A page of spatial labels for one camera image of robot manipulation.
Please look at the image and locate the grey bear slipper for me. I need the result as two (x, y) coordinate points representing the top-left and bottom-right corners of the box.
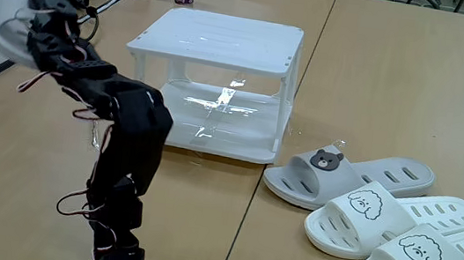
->
(0, 0), (58, 72)
(260, 137), (438, 226)

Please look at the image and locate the white two-tier shoe rack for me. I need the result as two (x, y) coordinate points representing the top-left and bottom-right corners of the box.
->
(113, 0), (307, 168)

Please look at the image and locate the long clear tape strip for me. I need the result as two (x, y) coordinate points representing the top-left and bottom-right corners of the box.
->
(88, 120), (105, 151)

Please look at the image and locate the small clear tape scrap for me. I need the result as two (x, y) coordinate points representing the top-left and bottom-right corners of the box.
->
(330, 137), (350, 150)

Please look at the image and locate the black power cord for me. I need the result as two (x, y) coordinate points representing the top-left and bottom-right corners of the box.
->
(75, 3), (102, 43)

